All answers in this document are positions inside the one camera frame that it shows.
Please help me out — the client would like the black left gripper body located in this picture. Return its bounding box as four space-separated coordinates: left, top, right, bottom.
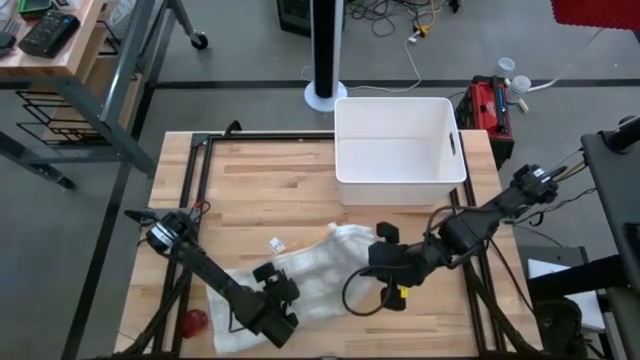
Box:
233 261 301 350

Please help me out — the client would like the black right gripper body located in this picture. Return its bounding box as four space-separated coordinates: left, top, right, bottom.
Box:
367 221 452 313

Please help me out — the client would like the red apple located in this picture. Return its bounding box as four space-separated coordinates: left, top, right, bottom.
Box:
180 308 210 340

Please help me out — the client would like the white perforated plastic basket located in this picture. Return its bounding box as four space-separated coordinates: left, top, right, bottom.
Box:
333 96 469 207

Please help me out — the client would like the white board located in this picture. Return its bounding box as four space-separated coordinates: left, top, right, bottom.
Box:
527 257 607 334

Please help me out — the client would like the red black tool bag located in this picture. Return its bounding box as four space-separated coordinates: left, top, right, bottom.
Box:
453 74 516 170

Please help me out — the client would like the white plastic jar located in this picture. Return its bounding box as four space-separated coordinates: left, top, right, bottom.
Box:
496 56 517 79
505 74 533 105

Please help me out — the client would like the dark grey desk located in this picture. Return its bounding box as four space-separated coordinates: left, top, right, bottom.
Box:
579 130 640 301

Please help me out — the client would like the black equipment box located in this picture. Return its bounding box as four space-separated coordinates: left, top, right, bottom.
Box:
276 0 314 39

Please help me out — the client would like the red foam panel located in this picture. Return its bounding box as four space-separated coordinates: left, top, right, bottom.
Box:
549 0 640 32

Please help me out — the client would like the wooden workbench with grey legs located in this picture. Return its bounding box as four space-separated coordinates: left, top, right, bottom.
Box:
0 0 209 191

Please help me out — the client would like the black keypad device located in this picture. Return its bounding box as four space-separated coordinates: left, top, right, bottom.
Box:
18 10 81 59

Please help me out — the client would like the black comb-shaped tool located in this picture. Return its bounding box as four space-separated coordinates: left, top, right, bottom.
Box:
0 29 17 59

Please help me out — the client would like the green box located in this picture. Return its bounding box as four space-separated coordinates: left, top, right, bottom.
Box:
17 0 54 15

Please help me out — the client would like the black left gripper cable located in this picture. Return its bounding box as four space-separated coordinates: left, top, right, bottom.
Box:
226 303 252 335

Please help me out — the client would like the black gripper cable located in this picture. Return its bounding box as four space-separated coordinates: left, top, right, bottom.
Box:
226 303 252 335
340 266 397 318

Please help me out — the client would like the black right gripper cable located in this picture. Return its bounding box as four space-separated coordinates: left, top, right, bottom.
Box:
340 266 397 318

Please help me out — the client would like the black aluminium table frame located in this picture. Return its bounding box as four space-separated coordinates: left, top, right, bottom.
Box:
114 129 544 360

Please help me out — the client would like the white power cable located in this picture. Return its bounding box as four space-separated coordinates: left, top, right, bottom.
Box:
524 27 606 94
299 34 424 96

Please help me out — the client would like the black cylindrical post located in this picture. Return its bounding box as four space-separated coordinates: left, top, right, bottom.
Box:
602 114 640 154

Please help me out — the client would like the black cable bundle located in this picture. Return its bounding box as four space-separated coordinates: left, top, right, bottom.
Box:
344 0 461 39

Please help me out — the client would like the black wire rack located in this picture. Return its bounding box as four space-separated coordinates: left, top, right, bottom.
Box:
14 88 144 147

